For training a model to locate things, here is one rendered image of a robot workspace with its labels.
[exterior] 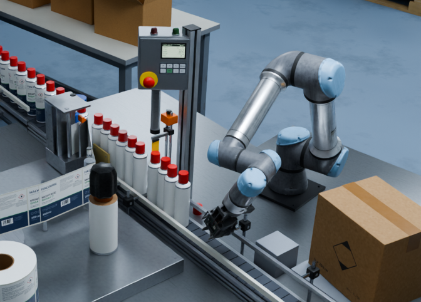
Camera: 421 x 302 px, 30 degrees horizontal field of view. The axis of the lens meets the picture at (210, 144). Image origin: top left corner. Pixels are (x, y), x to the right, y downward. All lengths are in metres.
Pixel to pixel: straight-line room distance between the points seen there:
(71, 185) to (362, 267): 0.97
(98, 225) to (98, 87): 3.28
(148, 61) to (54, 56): 3.65
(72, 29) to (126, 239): 2.16
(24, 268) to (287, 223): 0.99
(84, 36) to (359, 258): 2.51
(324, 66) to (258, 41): 4.15
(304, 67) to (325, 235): 0.53
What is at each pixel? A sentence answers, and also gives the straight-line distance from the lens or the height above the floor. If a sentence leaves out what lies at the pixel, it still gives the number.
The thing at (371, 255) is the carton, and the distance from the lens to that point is 2.33.
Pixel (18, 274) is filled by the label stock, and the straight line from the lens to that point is 2.23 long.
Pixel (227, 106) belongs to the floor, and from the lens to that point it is 5.46.
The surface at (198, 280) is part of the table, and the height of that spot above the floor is 0.83.
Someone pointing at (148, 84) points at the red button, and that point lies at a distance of 2.57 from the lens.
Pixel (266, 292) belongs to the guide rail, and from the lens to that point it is 2.36.
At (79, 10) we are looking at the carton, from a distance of 4.64.
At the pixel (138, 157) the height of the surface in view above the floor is 1.04.
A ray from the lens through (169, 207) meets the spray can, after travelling 2.64.
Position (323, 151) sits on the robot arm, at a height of 1.07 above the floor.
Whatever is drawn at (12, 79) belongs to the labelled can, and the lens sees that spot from 3.41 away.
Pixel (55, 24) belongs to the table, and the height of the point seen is 0.78.
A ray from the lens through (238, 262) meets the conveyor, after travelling 2.51.
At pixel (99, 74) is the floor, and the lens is 5.87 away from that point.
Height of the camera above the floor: 2.40
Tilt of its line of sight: 29 degrees down
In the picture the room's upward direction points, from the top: 4 degrees clockwise
